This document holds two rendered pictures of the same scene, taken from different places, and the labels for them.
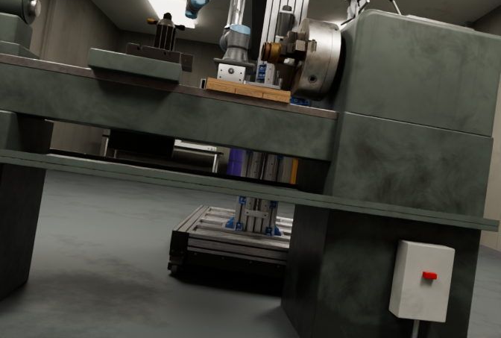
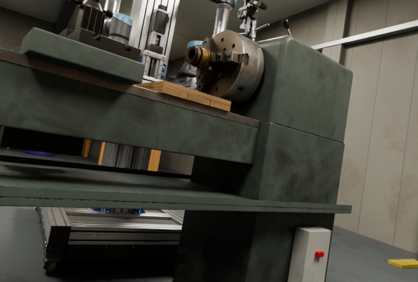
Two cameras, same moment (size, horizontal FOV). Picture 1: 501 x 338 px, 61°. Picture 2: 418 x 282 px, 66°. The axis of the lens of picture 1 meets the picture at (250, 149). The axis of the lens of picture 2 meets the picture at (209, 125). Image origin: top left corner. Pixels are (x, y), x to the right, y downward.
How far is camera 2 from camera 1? 0.75 m
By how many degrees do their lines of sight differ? 30
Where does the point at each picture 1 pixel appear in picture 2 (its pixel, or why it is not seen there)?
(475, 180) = (334, 175)
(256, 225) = not seen: hidden behind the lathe
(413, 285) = (310, 264)
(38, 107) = not seen: outside the picture
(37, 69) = not seen: outside the picture
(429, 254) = (319, 237)
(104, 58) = (53, 44)
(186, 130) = (137, 137)
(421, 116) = (313, 127)
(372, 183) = (283, 183)
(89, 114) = (18, 116)
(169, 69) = (133, 69)
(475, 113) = (338, 125)
